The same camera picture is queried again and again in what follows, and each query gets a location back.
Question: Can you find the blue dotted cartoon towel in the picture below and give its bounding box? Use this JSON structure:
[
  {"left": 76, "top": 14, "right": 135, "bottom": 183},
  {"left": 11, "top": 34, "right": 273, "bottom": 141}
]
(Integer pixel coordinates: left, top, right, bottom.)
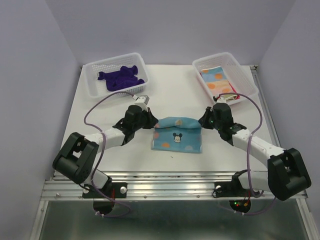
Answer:
[{"left": 151, "top": 116, "right": 202, "bottom": 154}]

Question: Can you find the orange dotted cartoon towel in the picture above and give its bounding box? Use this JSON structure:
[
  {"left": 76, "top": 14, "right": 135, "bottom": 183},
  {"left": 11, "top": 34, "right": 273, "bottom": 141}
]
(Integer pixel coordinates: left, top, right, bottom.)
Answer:
[{"left": 200, "top": 66, "right": 233, "bottom": 102}]

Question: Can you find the purple towel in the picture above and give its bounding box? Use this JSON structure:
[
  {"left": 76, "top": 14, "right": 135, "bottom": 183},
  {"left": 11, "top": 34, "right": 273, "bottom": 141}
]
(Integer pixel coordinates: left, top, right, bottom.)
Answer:
[{"left": 97, "top": 65, "right": 145, "bottom": 92}]

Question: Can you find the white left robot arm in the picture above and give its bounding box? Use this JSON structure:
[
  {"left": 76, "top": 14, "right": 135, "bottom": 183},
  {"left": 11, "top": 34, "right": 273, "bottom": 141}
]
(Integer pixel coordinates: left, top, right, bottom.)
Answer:
[{"left": 52, "top": 105, "right": 159, "bottom": 197}]

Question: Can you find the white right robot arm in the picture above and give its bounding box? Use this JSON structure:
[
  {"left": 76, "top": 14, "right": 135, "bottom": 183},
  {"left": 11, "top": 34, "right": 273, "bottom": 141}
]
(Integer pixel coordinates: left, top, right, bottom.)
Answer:
[{"left": 198, "top": 103, "right": 312, "bottom": 201}]

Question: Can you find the white basket with towels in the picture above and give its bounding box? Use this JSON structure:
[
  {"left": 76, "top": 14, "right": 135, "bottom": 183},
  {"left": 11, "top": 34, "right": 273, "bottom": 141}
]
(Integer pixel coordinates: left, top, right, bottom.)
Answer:
[{"left": 82, "top": 52, "right": 150, "bottom": 99}]

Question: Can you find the white empty plastic basket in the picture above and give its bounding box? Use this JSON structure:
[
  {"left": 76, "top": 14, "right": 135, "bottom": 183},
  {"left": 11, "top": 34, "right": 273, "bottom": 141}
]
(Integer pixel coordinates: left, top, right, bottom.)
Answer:
[{"left": 192, "top": 52, "right": 259, "bottom": 106}]

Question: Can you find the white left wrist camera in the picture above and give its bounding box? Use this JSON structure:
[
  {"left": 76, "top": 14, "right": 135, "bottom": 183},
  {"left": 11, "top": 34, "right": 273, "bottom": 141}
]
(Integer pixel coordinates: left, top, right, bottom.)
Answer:
[{"left": 132, "top": 95, "right": 150, "bottom": 111}]

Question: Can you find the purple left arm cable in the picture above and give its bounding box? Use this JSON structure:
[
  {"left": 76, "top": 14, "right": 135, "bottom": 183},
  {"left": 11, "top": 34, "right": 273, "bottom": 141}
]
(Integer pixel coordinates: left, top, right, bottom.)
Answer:
[{"left": 83, "top": 91, "right": 132, "bottom": 218}]

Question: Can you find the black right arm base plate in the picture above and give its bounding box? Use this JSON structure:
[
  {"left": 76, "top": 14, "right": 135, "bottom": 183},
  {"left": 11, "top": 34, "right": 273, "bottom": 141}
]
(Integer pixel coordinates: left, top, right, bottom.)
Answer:
[{"left": 212, "top": 181, "right": 249, "bottom": 198}]

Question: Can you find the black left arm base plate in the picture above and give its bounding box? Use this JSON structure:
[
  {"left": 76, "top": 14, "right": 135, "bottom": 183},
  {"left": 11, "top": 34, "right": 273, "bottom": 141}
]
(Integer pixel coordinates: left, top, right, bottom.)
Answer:
[{"left": 82, "top": 182, "right": 128, "bottom": 199}]

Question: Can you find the aluminium rail frame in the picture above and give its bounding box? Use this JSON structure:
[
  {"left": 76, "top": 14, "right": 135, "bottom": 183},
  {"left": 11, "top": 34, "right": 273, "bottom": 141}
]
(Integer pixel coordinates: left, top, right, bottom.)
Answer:
[{"left": 30, "top": 65, "right": 320, "bottom": 240}]

